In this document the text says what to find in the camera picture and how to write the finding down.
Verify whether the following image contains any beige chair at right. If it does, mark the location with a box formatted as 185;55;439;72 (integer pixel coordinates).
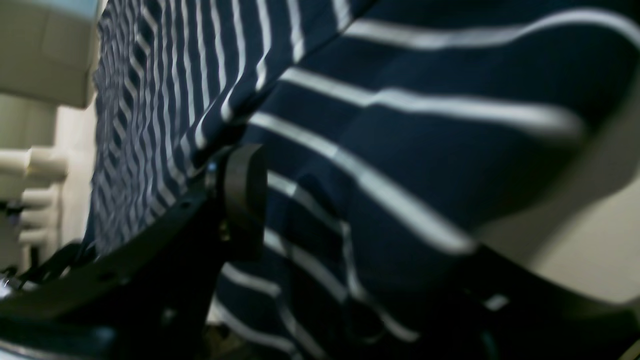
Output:
0;0;104;109

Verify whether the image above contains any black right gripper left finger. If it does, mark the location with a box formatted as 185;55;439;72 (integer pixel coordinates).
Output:
1;144;267;360

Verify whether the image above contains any navy white striped T-shirt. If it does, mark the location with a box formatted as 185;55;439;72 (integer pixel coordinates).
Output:
85;0;639;360

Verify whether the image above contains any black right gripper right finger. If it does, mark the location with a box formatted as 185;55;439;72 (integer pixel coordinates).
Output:
439;246;640;360

